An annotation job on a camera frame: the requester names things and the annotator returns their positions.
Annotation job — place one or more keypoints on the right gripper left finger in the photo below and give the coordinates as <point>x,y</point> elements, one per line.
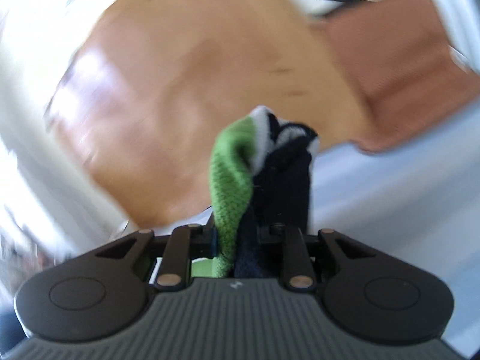
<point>185,244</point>

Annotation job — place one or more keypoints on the green knit sock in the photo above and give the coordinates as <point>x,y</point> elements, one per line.
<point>231,189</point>

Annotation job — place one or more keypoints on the navy white striped sock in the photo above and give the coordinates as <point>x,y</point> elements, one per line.
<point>281,173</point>

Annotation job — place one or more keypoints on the grey striped bed sheet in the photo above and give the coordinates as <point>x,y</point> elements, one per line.
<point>419,203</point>

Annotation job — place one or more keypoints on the brown floor mat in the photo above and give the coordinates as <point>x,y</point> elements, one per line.
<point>397,57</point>

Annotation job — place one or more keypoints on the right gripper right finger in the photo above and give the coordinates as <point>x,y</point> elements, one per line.
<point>283,254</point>

